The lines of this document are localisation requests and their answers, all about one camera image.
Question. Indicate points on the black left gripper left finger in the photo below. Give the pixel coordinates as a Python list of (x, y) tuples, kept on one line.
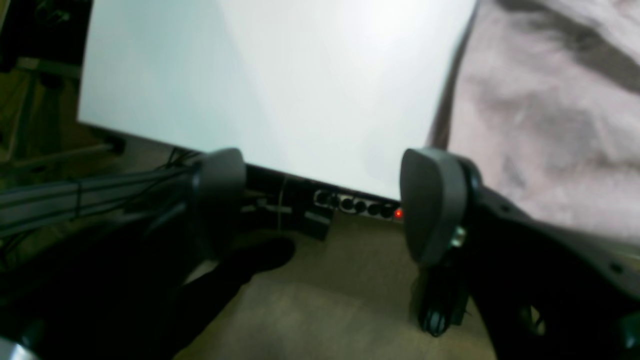
[(142, 285)]

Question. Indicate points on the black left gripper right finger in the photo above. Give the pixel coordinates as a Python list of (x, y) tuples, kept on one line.
[(543, 292)]

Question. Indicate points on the mauve t-shirt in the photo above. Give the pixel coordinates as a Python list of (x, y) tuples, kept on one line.
[(546, 102)]

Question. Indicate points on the grey power strip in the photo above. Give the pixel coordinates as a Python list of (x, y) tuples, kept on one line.
[(352, 204)]

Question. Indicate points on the left aluminium frame bracket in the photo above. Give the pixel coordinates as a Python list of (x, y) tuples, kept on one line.
[(29, 208)]

